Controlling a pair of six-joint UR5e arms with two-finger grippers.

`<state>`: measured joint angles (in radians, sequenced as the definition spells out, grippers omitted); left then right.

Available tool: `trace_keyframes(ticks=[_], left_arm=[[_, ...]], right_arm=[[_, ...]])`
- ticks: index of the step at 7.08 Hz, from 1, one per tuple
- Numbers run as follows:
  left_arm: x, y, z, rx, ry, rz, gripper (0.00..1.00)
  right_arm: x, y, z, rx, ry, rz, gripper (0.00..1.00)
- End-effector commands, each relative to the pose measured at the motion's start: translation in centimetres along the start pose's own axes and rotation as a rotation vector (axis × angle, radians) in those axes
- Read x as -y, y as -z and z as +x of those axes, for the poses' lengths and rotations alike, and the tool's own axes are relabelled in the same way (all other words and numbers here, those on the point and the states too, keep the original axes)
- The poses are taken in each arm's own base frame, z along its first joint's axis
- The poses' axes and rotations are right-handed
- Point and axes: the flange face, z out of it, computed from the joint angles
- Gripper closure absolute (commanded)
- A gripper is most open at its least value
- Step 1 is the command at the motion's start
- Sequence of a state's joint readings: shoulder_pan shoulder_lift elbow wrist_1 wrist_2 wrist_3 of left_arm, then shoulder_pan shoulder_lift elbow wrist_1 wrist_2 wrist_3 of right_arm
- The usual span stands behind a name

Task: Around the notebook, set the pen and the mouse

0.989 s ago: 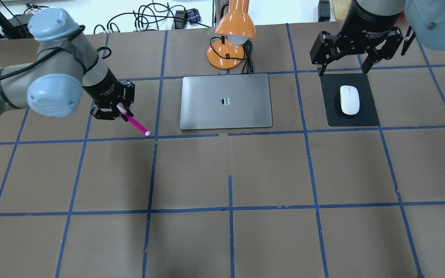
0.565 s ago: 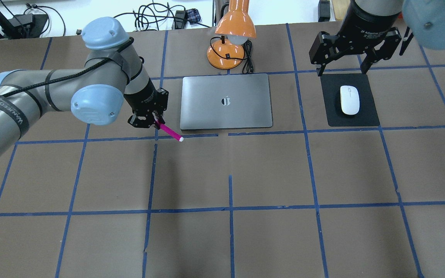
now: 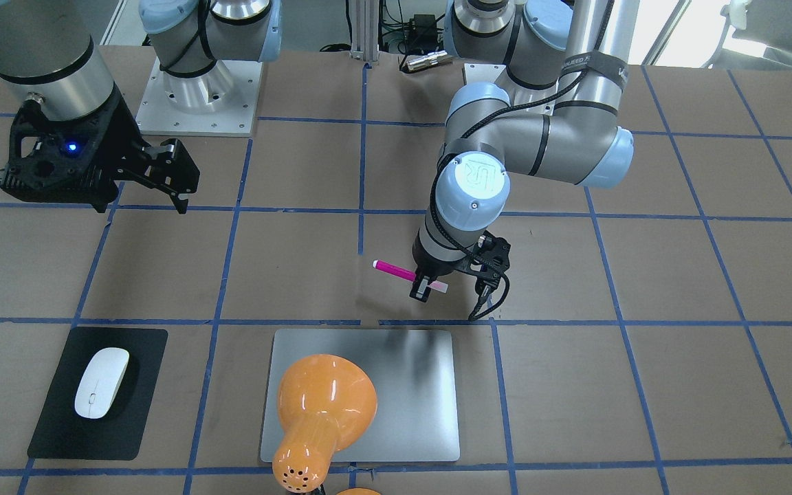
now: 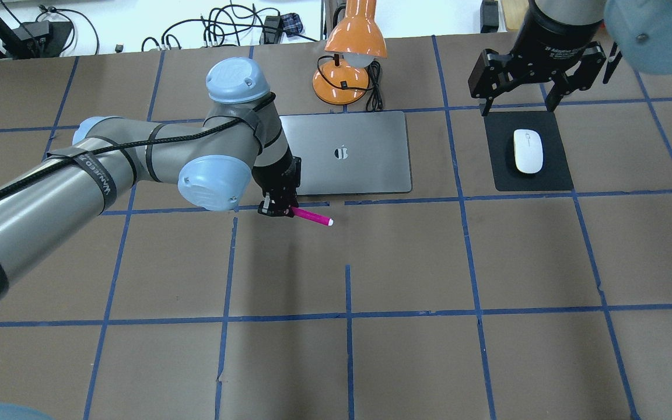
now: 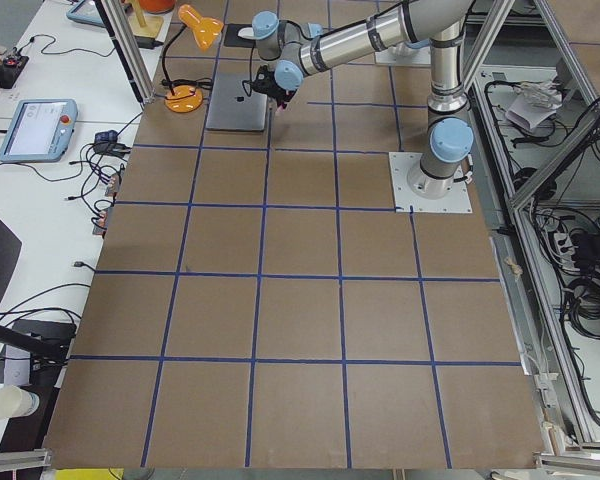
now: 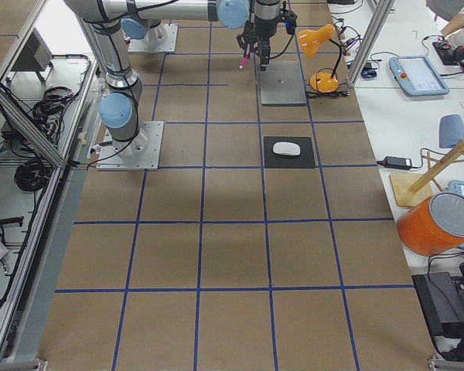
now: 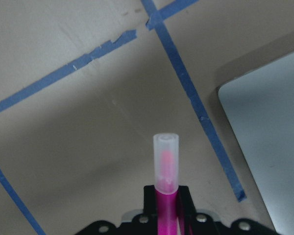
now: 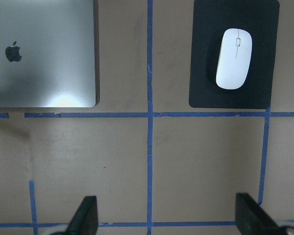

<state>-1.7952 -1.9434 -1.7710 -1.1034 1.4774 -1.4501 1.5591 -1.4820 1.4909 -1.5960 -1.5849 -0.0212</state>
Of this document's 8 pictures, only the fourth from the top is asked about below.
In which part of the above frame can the black lamp power cable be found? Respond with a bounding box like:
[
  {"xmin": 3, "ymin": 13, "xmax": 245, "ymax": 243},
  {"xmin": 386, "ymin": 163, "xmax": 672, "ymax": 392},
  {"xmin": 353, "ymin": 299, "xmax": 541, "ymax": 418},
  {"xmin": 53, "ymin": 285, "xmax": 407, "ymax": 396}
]
[{"xmin": 318, "ymin": 54, "xmax": 384, "ymax": 113}]

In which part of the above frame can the white computer mouse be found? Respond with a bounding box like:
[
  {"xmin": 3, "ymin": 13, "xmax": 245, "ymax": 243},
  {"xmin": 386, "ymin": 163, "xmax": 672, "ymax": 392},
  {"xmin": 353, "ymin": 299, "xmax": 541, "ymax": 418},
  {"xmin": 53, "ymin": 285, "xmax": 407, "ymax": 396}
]
[{"xmin": 513, "ymin": 129, "xmax": 544, "ymax": 175}]

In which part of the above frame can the black mousepad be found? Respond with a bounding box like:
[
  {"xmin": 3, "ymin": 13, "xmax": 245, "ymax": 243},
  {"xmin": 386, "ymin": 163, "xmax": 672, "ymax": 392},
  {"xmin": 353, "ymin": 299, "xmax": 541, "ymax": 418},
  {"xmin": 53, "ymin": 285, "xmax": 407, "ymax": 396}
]
[{"xmin": 484, "ymin": 111, "xmax": 573, "ymax": 192}]

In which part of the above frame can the silver closed laptop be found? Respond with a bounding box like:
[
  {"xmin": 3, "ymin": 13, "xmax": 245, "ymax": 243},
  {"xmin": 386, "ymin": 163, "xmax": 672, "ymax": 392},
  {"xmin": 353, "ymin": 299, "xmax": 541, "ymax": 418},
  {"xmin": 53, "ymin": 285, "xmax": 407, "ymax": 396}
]
[{"xmin": 281, "ymin": 111, "xmax": 412, "ymax": 196}]

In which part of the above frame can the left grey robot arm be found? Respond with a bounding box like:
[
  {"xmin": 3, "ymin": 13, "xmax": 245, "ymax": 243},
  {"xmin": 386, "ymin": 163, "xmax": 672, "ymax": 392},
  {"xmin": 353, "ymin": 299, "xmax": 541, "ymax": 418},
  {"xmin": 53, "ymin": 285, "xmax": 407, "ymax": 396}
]
[{"xmin": 0, "ymin": 57, "xmax": 302, "ymax": 300}]

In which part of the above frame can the pink highlighter pen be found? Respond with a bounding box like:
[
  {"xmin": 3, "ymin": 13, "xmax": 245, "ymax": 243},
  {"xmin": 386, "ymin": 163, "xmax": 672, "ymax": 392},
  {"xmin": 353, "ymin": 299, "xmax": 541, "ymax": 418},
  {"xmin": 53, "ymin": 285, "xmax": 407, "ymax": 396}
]
[{"xmin": 289, "ymin": 206, "xmax": 334, "ymax": 227}]

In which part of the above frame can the black cable bundle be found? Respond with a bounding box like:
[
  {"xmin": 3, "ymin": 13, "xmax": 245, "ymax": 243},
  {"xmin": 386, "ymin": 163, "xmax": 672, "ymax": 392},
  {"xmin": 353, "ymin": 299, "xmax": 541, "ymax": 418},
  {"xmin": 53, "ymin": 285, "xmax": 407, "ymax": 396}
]
[{"xmin": 141, "ymin": 3, "xmax": 319, "ymax": 52}]

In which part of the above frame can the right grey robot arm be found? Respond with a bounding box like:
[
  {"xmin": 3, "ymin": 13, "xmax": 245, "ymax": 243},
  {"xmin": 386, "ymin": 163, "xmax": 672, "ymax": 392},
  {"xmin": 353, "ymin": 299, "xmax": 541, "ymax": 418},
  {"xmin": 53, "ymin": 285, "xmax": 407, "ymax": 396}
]
[{"xmin": 468, "ymin": 1, "xmax": 672, "ymax": 116}]

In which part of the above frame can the orange desk lamp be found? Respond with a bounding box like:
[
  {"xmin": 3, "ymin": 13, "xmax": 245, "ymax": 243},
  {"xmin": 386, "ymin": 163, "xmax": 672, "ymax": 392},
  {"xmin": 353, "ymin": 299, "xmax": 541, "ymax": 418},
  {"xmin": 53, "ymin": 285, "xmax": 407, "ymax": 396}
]
[{"xmin": 312, "ymin": 1, "xmax": 387, "ymax": 112}]

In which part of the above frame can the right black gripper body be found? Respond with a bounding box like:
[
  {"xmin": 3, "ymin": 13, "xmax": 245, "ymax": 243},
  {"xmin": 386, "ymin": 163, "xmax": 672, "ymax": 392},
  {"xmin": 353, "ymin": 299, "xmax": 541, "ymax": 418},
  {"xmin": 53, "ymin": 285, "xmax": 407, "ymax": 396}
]
[{"xmin": 499, "ymin": 12, "xmax": 602, "ymax": 82}]

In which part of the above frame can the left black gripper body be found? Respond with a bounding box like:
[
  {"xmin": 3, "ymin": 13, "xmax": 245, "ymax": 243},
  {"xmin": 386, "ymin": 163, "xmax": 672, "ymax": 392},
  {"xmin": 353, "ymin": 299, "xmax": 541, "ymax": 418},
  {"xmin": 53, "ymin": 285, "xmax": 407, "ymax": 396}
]
[{"xmin": 253, "ymin": 155, "xmax": 302, "ymax": 205}]

